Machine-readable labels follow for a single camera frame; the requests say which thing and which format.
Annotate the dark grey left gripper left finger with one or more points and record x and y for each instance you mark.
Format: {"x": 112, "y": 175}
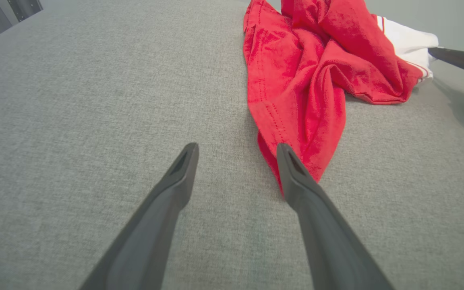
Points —
{"x": 147, "y": 241}

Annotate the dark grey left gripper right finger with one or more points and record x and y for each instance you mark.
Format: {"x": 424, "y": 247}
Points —
{"x": 328, "y": 241}

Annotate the red shirt with white sleeves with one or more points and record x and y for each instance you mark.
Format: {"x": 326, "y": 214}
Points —
{"x": 296, "y": 80}

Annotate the grey fabric sofa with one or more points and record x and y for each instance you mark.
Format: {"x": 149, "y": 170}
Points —
{"x": 75, "y": 100}

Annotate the grey metal partition post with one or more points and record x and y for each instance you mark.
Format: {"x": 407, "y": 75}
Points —
{"x": 10, "y": 10}

